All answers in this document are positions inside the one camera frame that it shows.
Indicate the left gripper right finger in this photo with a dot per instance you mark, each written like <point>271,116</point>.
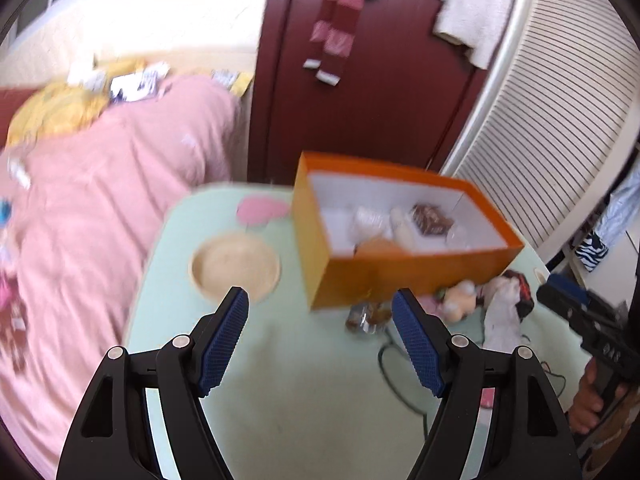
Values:
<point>528,436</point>

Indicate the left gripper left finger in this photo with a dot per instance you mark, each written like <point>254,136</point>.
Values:
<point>110,436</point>

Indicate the brown box red symbol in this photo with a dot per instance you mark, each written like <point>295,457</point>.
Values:
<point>525,304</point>

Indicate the cream cosmetic tube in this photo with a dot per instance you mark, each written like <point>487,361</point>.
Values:
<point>402,230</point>

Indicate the brown bear plush blue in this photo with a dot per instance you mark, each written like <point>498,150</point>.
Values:
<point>378,247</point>

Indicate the clear plastic cup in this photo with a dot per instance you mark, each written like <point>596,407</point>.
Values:
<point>368,224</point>

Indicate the person right hand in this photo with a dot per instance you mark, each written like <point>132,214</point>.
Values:
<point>583,414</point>

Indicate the zebra pattern bag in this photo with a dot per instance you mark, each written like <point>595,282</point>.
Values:
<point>591,251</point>

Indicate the crumpled white tissue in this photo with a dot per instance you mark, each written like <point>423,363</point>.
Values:
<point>502,326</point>

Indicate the white-haired doll figure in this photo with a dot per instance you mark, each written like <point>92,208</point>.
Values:
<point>457,302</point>

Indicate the brown printed small carton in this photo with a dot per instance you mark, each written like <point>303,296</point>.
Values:
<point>430,221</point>

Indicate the white louvered closet door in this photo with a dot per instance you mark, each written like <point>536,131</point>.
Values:
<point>556,120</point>

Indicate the pink bed quilt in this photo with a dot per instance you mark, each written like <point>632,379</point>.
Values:
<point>77,240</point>

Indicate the orange cardboard box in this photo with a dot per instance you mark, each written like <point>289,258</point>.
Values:
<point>327,189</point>

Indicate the dark red wooden door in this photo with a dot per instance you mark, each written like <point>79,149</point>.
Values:
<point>404,97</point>

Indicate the yellow pillow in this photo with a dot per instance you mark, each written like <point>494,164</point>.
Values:
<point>56,110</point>

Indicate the smartphone on bed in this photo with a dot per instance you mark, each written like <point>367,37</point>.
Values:
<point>133,87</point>

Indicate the white knit sweater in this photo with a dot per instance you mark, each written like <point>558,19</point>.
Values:
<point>477,25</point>

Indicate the red striped scarf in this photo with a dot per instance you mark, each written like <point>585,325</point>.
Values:
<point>332,38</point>

